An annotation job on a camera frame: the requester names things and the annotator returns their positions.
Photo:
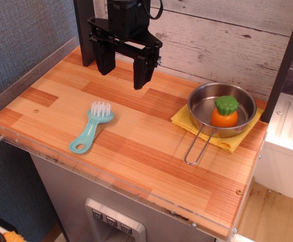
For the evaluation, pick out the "dark grey left post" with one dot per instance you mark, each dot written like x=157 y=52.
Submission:
x=84 y=10

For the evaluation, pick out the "orange toy carrot green top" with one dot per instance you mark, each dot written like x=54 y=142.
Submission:
x=225 y=112

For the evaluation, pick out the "clear acrylic table guard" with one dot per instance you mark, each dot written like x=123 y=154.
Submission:
x=135 y=164

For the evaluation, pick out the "stainless steel pan with handle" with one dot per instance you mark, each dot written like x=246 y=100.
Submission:
x=201 y=103

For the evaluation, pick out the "dark grey right post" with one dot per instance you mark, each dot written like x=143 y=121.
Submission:
x=279 y=81

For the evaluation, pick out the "silver toy fridge dispenser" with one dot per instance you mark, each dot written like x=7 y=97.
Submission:
x=108 y=224

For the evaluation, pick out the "yellow folded cloth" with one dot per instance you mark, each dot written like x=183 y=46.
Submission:
x=184 y=119

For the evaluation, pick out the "white toy sink counter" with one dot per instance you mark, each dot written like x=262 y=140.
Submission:
x=274 y=169

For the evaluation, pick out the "dark grey post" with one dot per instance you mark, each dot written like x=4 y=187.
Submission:
x=84 y=10
x=279 y=81

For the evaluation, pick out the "teal brush with white bristles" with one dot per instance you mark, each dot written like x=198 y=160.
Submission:
x=99 y=113

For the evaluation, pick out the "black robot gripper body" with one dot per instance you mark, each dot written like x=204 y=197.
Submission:
x=126 y=29

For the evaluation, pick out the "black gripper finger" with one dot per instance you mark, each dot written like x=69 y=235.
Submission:
x=143 y=69
x=104 y=55

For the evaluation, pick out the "orange object bottom left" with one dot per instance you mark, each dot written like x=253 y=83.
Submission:
x=11 y=236

